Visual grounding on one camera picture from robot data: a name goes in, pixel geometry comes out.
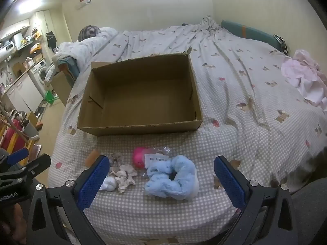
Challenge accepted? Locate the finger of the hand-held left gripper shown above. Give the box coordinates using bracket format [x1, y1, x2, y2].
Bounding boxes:
[22, 154, 52, 180]
[6, 147, 29, 167]

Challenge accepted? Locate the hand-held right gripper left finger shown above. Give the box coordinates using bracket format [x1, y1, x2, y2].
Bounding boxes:
[26, 155, 110, 245]

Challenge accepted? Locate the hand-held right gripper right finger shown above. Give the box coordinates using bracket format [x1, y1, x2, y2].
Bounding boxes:
[214, 155, 300, 245]

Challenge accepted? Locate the white knotted cloth scrunchie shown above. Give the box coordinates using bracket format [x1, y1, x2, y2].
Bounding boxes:
[99, 177, 118, 191]

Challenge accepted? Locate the beige lace-trimmed scrunchie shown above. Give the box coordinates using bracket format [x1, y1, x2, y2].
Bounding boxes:
[109, 152, 124, 164]

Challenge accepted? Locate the fluffy light blue scrunchie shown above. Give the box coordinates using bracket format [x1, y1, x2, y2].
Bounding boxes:
[144, 155, 200, 201]

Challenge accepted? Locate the cream ruffled scrunchie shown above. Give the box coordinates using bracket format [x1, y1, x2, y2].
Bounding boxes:
[110, 164, 138, 194]

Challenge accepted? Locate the pink item in plastic packet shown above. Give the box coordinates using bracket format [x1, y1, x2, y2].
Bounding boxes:
[132, 146, 171, 176]

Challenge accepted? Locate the green plastic item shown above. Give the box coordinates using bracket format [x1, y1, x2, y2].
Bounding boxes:
[43, 89, 60, 106]

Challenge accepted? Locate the small cardboard box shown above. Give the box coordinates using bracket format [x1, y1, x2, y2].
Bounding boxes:
[51, 70, 76, 107]

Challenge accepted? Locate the checked printed bed sheet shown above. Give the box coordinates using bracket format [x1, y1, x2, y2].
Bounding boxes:
[48, 15, 327, 245]

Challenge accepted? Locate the person's grey clothing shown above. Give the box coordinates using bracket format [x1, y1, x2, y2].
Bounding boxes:
[290, 175, 327, 245]

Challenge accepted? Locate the white washing machine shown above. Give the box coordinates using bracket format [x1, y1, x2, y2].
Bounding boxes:
[29, 60, 51, 94]

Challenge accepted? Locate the teal cloth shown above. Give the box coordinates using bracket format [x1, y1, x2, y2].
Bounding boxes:
[57, 57, 80, 82]

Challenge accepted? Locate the white microwave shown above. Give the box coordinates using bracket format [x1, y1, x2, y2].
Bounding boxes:
[0, 41, 15, 53]

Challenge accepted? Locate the white duvet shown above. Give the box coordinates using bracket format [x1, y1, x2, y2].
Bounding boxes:
[52, 27, 120, 68]

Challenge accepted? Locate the pale pink cloth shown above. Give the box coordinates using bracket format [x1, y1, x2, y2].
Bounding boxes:
[281, 50, 327, 111]

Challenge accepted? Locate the grey striped plush cushion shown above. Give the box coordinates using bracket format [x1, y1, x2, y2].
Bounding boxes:
[78, 25, 101, 42]

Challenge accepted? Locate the black and white patterned cloth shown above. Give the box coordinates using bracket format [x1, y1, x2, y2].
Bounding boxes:
[273, 34, 290, 56]

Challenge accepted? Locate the teal mat with orange band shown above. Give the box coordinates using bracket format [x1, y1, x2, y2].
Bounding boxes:
[221, 20, 280, 50]

